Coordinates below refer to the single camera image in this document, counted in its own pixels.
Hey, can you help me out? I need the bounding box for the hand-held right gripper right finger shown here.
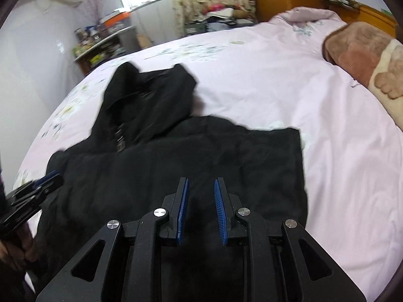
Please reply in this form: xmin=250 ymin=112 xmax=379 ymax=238
xmin=214 ymin=178 xmax=367 ymax=302

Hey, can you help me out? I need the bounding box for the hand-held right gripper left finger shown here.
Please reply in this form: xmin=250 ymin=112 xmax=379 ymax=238
xmin=35 ymin=178 xmax=189 ymax=302

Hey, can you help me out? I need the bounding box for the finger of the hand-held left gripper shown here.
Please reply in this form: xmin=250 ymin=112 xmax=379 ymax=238
xmin=6 ymin=170 xmax=62 ymax=200
xmin=0 ymin=176 xmax=63 ymax=236

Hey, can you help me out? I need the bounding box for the black padded jacket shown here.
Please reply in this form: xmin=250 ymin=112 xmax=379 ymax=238
xmin=27 ymin=61 xmax=309 ymax=302

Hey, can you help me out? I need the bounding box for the pile of clothes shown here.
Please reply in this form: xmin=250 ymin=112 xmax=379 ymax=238
xmin=186 ymin=3 xmax=255 ymax=35

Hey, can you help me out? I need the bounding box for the person's left hand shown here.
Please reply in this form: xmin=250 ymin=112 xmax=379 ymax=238
xmin=0 ymin=226 xmax=40 ymax=273

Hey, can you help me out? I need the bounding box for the bed with pink floral duvet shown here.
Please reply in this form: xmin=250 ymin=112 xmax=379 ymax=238
xmin=13 ymin=6 xmax=403 ymax=299

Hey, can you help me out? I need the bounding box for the cluttered shelf unit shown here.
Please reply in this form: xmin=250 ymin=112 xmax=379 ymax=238
xmin=74 ymin=25 xmax=139 ymax=73

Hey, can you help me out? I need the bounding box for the group of bottles and jars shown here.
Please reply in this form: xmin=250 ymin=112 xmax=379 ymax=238
xmin=74 ymin=25 xmax=104 ymax=49

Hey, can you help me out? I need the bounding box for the cardboard piece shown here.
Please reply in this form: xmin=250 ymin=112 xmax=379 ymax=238
xmin=137 ymin=34 xmax=155 ymax=49

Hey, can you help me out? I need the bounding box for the orange lidded box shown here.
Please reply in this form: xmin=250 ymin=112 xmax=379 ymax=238
xmin=101 ymin=11 xmax=129 ymax=27

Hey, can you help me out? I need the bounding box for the vase of bare branches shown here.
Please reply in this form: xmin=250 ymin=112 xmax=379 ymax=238
xmin=76 ymin=0 xmax=104 ymax=27

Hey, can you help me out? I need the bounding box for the bear print plush blanket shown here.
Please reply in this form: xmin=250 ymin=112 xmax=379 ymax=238
xmin=321 ymin=21 xmax=403 ymax=133

